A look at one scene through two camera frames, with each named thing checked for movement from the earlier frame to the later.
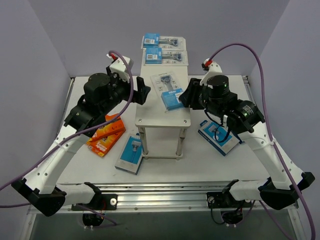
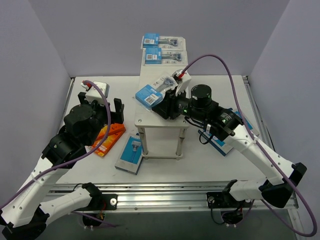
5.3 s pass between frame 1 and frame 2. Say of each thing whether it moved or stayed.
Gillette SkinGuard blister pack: stayed
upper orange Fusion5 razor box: stayed
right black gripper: moved
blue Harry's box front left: stayed
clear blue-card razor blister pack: moved
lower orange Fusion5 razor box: stayed
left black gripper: moved
